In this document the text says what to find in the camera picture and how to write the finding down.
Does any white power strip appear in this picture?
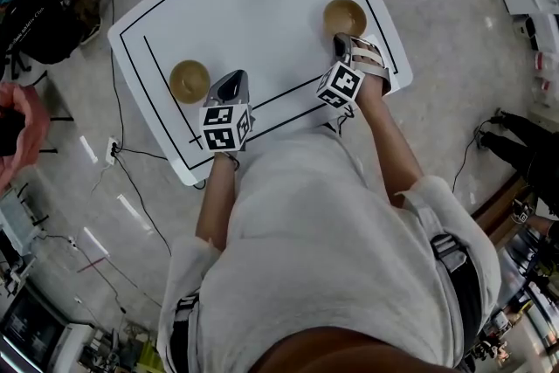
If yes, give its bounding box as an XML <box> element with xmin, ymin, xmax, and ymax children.
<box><xmin>106</xmin><ymin>136</ymin><xmax>121</xmax><ymax>166</ymax></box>

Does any black bag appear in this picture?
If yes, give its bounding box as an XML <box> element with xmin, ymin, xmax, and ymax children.
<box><xmin>0</xmin><ymin>107</ymin><xmax>27</xmax><ymax>158</ymax></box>

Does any person's right hand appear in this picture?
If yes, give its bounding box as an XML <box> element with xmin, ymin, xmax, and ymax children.
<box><xmin>349</xmin><ymin>37</ymin><xmax>392</xmax><ymax>95</ymax></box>

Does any person's white shirt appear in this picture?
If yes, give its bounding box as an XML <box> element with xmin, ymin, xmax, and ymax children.
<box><xmin>155</xmin><ymin>130</ymin><xmax>501</xmax><ymax>373</ymax></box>

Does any person's right forearm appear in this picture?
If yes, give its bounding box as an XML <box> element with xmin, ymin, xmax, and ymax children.
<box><xmin>351</xmin><ymin>82</ymin><xmax>424</xmax><ymax>211</ymax></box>

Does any black monitor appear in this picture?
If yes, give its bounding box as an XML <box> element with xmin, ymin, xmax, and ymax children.
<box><xmin>0</xmin><ymin>283</ymin><xmax>66</xmax><ymax>373</ymax></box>

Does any black cable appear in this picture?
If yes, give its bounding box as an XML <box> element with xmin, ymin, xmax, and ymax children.
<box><xmin>116</xmin><ymin>153</ymin><xmax>175</xmax><ymax>258</ymax></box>
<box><xmin>115</xmin><ymin>145</ymin><xmax>206</xmax><ymax>191</ymax></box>

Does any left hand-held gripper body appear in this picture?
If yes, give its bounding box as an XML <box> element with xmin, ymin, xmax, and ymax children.
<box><xmin>199</xmin><ymin>100</ymin><xmax>256</xmax><ymax>154</ymax></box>

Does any pink chair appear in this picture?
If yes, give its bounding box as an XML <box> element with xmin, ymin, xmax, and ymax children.
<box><xmin>0</xmin><ymin>82</ymin><xmax>73</xmax><ymax>193</ymax></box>

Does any person's chin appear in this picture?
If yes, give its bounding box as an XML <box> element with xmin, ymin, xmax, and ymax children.
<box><xmin>248</xmin><ymin>325</ymin><xmax>464</xmax><ymax>373</ymax></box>

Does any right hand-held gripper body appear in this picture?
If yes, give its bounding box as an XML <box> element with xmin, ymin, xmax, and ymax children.
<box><xmin>316</xmin><ymin>61</ymin><xmax>392</xmax><ymax>109</ymax></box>

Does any person's left forearm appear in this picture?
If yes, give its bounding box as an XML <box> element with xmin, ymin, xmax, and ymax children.
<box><xmin>195</xmin><ymin>152</ymin><xmax>241</xmax><ymax>252</ymax></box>

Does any black harness strap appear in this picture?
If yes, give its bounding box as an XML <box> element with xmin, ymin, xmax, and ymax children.
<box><xmin>430</xmin><ymin>233</ymin><xmax>481</xmax><ymax>363</ymax></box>
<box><xmin>169</xmin><ymin>294</ymin><xmax>202</xmax><ymax>373</ymax></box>

